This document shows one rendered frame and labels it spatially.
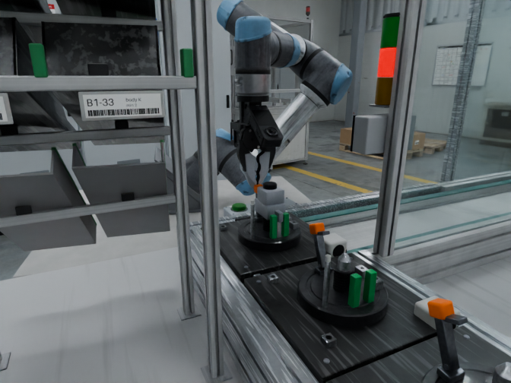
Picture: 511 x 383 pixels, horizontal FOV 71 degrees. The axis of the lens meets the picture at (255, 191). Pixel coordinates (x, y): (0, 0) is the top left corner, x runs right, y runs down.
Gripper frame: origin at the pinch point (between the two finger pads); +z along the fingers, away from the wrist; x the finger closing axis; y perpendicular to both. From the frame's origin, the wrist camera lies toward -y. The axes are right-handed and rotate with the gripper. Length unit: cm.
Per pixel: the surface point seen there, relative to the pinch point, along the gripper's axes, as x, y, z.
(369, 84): -692, 737, -3
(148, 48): 25.5, -23.1, -27.1
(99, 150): 29, 289, 43
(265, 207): 2.2, -8.8, 2.3
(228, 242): 9.2, -5.4, 10.3
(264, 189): 1.7, -7.4, -1.3
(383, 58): -16.5, -18.8, -26.9
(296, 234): -4.0, -11.9, 8.2
